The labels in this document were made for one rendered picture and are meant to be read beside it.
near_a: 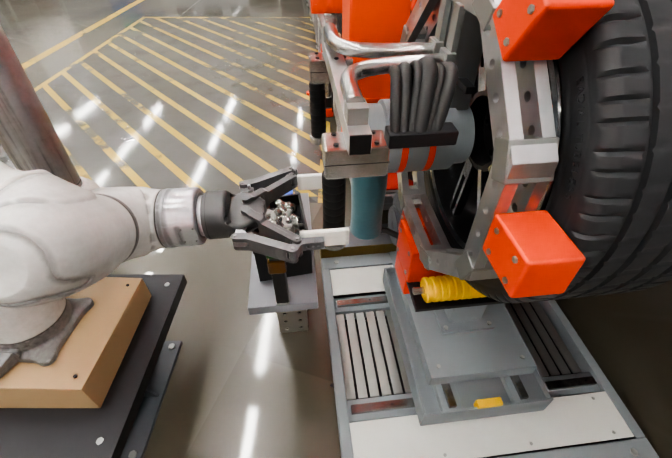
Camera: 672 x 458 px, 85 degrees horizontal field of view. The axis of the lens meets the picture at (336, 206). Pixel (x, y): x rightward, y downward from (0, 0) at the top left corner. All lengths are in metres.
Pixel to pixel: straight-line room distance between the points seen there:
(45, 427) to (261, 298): 0.54
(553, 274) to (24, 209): 0.57
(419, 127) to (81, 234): 0.39
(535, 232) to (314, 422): 0.94
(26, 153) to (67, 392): 0.52
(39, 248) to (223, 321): 1.11
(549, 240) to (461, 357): 0.69
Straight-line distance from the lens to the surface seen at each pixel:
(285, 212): 0.98
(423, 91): 0.49
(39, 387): 1.08
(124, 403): 1.10
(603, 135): 0.52
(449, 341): 1.18
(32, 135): 0.99
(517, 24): 0.50
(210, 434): 1.32
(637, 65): 0.54
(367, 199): 0.91
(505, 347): 1.22
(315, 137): 0.89
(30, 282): 0.43
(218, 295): 1.56
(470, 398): 1.21
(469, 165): 0.84
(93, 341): 1.10
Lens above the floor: 1.21
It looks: 41 degrees down
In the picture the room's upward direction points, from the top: straight up
